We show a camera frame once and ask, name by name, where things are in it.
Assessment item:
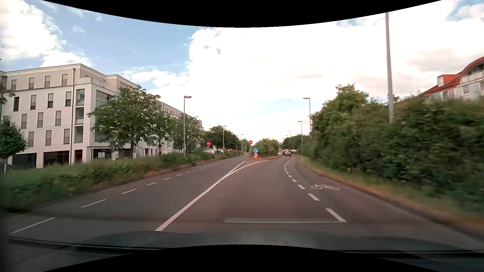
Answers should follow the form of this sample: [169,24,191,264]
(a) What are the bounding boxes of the green bushes on traffic island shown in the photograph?
[253,138,281,158]

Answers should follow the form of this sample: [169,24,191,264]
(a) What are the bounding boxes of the row of trees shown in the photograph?
[281,134,311,151]

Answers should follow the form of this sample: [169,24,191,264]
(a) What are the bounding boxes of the grey asphalt road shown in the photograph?
[0,154,484,272]

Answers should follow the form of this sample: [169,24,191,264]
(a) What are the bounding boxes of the road markings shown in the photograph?
[11,157,347,235]

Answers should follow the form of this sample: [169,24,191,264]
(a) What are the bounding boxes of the car's own bonnet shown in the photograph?
[8,230,484,254]

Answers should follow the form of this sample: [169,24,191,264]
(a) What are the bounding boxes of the large green tree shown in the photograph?
[88,85,171,159]

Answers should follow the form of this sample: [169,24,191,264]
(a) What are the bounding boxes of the grass verge with kerb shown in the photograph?
[300,156,484,231]

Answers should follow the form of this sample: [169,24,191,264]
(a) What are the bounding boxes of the grass verge with low bushes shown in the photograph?
[0,150,244,212]

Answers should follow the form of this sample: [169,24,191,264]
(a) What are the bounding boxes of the tall green hedge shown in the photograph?
[302,84,484,206]

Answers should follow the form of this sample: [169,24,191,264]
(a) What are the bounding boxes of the white multi-storey building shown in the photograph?
[0,63,205,170]

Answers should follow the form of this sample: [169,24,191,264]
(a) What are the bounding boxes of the building with red roof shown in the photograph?
[421,57,484,100]

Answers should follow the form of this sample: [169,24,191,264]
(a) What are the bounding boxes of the small green tree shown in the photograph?
[0,120,28,174]

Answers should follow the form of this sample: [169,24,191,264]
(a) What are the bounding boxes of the tall grey lamp post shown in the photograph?
[384,12,395,124]

